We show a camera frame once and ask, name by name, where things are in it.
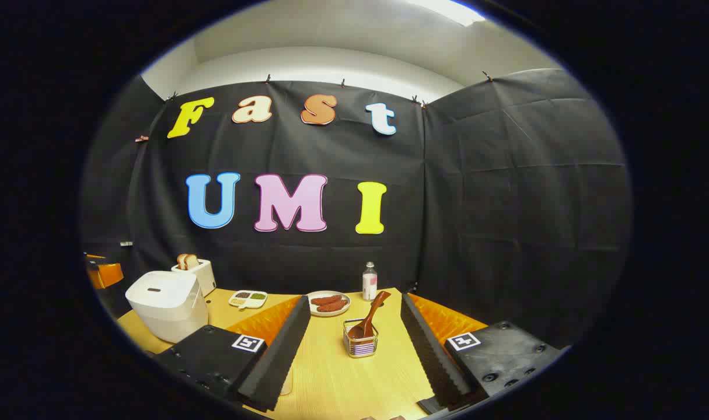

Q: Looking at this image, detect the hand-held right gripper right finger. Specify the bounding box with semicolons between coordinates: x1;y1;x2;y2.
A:
400;292;568;416

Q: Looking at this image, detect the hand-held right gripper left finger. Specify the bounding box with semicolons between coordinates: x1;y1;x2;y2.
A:
153;295;312;414

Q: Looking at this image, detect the white rice cooker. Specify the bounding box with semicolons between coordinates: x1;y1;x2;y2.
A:
125;270;210;345

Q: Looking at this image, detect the wire chopstick holder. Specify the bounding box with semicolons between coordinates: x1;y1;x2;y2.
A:
343;318;379;358

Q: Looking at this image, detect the brown wooden spoon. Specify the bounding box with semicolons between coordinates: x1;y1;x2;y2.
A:
347;290;392;341

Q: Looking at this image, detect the white round plate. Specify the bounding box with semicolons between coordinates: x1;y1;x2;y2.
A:
306;290;351;317

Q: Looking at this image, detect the white divided tray of grains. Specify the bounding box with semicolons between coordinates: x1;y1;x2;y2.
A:
228;290;268;309

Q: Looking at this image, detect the clear bottle with pink label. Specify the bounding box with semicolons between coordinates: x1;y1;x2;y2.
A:
362;262;378;301

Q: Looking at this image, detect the white toaster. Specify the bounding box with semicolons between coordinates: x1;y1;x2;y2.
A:
171;258;217;297

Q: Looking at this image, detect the black backdrop cloth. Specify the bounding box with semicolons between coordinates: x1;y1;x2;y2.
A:
80;69;633;351

